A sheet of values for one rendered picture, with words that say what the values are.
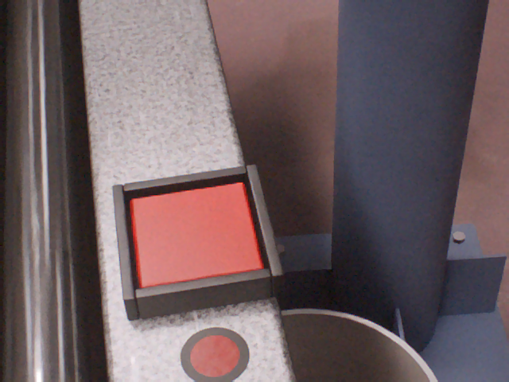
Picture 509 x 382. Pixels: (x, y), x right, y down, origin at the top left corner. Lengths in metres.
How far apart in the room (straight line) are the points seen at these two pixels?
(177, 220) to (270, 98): 1.49
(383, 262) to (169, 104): 0.81
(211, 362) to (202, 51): 0.23
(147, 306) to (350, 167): 0.81
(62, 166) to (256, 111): 1.41
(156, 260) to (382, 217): 0.83
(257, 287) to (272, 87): 1.55
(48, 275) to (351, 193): 0.83
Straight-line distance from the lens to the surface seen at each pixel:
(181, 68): 0.59
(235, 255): 0.47
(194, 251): 0.47
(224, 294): 0.46
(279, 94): 1.98
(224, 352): 0.45
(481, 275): 1.54
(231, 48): 2.10
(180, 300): 0.46
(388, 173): 1.22
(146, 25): 0.63
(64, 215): 0.52
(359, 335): 1.15
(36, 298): 0.48
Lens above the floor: 1.29
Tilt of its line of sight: 46 degrees down
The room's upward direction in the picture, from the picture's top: 3 degrees counter-clockwise
